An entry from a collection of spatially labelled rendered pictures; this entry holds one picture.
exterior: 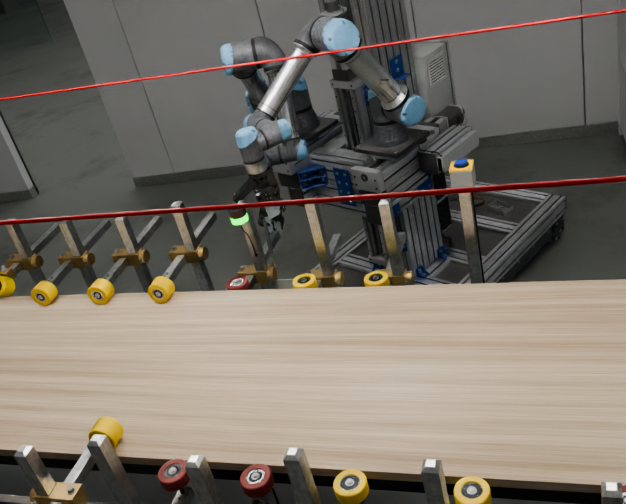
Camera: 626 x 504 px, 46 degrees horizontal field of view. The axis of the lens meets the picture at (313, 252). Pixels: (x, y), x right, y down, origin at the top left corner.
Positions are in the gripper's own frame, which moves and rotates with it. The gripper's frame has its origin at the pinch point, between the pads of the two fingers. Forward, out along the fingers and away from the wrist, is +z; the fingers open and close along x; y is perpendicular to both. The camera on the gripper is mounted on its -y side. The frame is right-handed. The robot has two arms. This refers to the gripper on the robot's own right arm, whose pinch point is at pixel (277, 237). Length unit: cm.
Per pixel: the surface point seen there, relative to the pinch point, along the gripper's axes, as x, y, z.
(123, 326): 34, -65, -9
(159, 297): 25, -52, -11
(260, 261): -5.3, -30.0, -9.2
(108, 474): -9, -139, -26
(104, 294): 47, -52, -13
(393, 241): -55, -30, -15
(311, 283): -28, -44, -9
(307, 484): -58, -138, -27
